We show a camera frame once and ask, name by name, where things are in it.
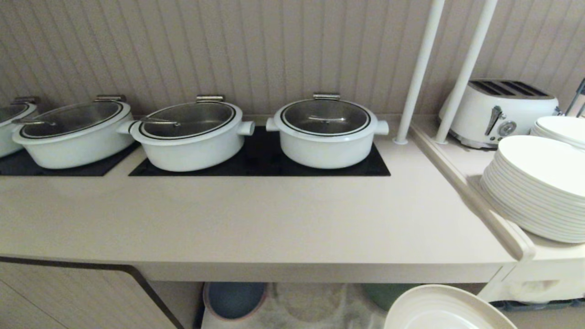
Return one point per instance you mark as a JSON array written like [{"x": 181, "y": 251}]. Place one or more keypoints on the white plate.
[{"x": 438, "y": 310}]

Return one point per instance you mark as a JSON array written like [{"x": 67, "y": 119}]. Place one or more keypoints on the black induction hob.
[
  {"x": 55, "y": 168},
  {"x": 260, "y": 160}
]

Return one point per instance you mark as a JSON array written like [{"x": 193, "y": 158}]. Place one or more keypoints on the white pot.
[
  {"x": 77, "y": 153},
  {"x": 7, "y": 144},
  {"x": 192, "y": 155},
  {"x": 327, "y": 151}
]

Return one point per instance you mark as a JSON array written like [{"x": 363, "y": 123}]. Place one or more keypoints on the glass pot lid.
[
  {"x": 10, "y": 111},
  {"x": 73, "y": 118},
  {"x": 325, "y": 114},
  {"x": 189, "y": 118}
]

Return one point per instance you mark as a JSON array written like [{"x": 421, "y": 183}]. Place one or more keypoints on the blue bowl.
[{"x": 234, "y": 299}]

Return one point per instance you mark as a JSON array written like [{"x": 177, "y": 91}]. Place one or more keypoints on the white pole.
[
  {"x": 466, "y": 68},
  {"x": 420, "y": 68}
]

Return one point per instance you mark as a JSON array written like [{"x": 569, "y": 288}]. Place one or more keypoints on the green bowl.
[{"x": 386, "y": 294}]

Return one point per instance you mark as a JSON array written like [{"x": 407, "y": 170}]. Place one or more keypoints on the white toaster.
[{"x": 480, "y": 116}]

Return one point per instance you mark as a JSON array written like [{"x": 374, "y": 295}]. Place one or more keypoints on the tall stack of white plates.
[{"x": 539, "y": 183}]

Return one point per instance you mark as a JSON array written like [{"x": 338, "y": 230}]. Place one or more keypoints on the short stack of white plates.
[{"x": 562, "y": 128}]

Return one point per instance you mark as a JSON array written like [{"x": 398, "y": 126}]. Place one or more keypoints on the metal rack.
[{"x": 577, "y": 98}]

